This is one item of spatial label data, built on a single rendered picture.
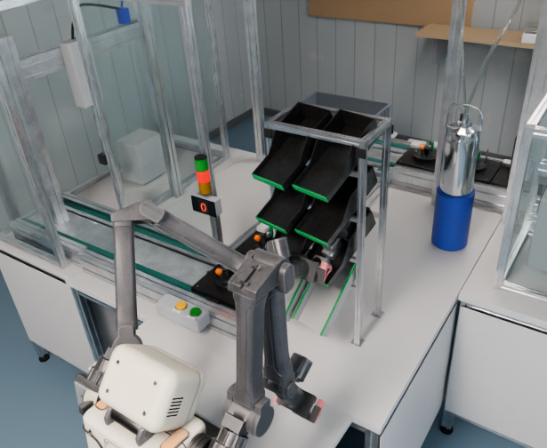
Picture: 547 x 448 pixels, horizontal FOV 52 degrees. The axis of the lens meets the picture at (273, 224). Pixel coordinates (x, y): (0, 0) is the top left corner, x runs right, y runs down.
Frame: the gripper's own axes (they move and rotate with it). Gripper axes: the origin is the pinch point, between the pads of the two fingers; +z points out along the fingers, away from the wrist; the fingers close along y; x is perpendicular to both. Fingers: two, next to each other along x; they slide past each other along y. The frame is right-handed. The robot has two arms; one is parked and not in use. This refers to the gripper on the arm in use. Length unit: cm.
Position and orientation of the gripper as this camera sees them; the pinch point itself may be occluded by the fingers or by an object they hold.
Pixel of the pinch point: (317, 264)
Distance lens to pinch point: 180.9
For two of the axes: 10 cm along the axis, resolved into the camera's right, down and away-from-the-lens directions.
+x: -1.7, 9.6, 2.0
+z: 6.0, -0.6, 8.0
